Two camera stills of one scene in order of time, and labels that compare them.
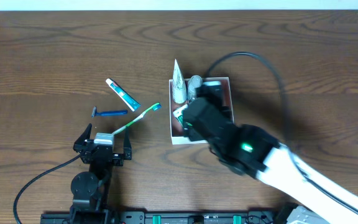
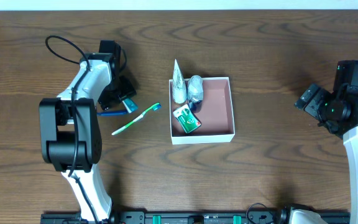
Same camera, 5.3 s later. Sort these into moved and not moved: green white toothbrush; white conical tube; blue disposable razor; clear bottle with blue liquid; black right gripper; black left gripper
Moved: black left gripper; black right gripper
Not moved: clear bottle with blue liquid; blue disposable razor; green white toothbrush; white conical tube
